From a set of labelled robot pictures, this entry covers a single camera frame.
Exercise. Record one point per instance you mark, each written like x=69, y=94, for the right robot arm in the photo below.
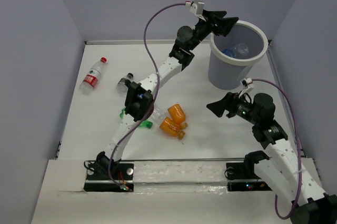
x=277, y=163

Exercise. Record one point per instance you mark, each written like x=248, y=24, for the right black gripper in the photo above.
x=217, y=108

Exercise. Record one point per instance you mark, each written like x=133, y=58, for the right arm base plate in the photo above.
x=239, y=179

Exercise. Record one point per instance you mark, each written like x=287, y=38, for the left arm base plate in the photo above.
x=98, y=181

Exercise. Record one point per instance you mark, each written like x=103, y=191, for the orange bottle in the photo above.
x=178, y=116
x=169, y=127

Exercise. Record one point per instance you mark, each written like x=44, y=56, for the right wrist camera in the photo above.
x=248, y=86

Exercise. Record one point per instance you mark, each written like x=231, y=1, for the red label water bottle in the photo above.
x=93, y=77

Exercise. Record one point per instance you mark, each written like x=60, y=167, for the green plastic bottle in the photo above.
x=145, y=124

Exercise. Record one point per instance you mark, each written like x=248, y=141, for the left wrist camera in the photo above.
x=196, y=7

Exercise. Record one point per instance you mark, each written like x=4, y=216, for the blue label bottle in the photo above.
x=155, y=114
x=238, y=51

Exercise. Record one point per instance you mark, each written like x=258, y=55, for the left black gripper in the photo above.
x=223, y=25

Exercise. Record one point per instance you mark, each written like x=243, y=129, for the black cap clear bottle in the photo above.
x=124, y=82

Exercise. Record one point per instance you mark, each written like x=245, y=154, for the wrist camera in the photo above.
x=196, y=7
x=248, y=86

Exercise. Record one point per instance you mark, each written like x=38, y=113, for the white round bin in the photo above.
x=225, y=72

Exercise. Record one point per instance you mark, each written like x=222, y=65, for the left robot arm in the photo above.
x=140, y=98

